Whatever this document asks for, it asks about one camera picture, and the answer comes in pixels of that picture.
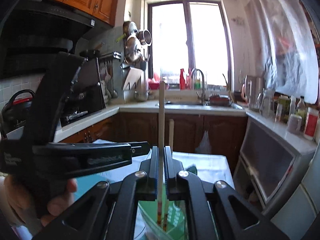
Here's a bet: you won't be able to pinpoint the red bottle on windowsill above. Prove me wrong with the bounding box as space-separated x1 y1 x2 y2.
180 68 186 90

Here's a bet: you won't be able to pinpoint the hanging steel pots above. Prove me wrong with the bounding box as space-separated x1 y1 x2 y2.
116 21 152 66

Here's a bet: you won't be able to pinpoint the black red rice cooker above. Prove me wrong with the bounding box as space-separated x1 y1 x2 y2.
2 89 35 133

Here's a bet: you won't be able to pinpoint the red label jar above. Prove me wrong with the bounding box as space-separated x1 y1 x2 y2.
303 107 319 140

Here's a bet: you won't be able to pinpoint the wooden chopstick in holder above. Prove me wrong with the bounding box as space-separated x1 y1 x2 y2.
163 119 174 232

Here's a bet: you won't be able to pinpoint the light wooden chopstick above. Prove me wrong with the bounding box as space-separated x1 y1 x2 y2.
157 81 165 226

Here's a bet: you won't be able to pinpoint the green utensil holder box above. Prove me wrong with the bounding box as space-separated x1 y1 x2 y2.
136 187 188 239

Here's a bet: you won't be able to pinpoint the window with dark frame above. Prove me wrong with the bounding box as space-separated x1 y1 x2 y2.
148 0 233 90

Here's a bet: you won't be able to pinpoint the green bottle on windowsill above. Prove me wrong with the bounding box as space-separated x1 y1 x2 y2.
194 71 202 90

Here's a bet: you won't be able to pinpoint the steel kitchen faucet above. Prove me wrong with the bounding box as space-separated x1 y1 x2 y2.
190 68 206 105

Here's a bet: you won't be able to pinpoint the black countertop oven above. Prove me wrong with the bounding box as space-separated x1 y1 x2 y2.
60 49 121 127

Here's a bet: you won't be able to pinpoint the steel bowl on counter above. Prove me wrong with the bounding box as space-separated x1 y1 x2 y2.
134 90 149 102

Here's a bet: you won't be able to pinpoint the wooden knife block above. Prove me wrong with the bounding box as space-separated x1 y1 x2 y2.
122 67 143 90

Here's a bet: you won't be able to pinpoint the glass jar on counter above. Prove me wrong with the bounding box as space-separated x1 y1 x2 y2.
258 89 275 118

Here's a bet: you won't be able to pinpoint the dark wooden lower cabinets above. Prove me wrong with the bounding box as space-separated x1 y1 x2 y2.
63 113 248 172

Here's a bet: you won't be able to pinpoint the black range hood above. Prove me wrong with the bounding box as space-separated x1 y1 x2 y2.
1 0 112 80

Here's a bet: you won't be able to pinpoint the steel electric kettle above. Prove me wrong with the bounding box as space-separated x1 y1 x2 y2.
241 75 265 112

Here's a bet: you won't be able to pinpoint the person's left hand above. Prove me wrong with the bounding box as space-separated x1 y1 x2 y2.
4 175 78 226

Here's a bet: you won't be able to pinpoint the white plastic wall cover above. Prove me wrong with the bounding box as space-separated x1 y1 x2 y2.
245 0 318 104

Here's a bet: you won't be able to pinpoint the floral white teal tablecloth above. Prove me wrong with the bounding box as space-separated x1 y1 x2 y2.
72 138 235 240

